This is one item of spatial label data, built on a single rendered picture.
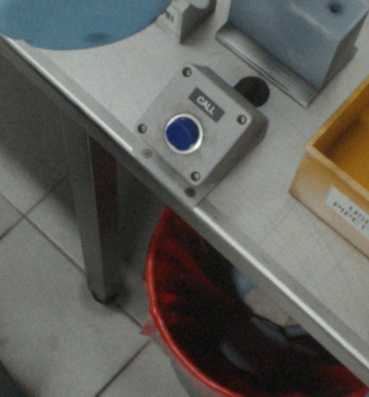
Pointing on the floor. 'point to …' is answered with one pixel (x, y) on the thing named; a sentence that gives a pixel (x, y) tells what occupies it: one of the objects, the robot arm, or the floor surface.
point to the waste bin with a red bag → (188, 357)
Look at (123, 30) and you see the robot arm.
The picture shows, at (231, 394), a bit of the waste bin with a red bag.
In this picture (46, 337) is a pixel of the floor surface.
